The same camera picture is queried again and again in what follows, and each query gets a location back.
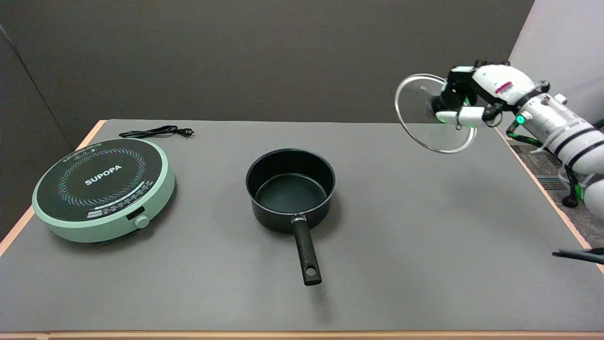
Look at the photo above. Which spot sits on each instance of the green SUPOPA induction cooker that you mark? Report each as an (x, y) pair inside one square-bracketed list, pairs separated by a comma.
[(101, 189)]

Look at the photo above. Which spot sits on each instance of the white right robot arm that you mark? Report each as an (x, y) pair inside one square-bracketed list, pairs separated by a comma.
[(566, 127)]

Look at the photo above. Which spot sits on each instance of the glass pot lid black knob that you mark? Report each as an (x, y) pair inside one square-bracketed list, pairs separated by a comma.
[(415, 97)]

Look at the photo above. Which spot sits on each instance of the floor vent grille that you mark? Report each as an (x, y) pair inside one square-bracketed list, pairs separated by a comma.
[(549, 183)]

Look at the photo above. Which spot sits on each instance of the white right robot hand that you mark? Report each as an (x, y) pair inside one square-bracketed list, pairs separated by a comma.
[(500, 82)]

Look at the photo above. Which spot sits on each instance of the metal leg with black caster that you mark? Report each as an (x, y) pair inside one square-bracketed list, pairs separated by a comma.
[(569, 202)]

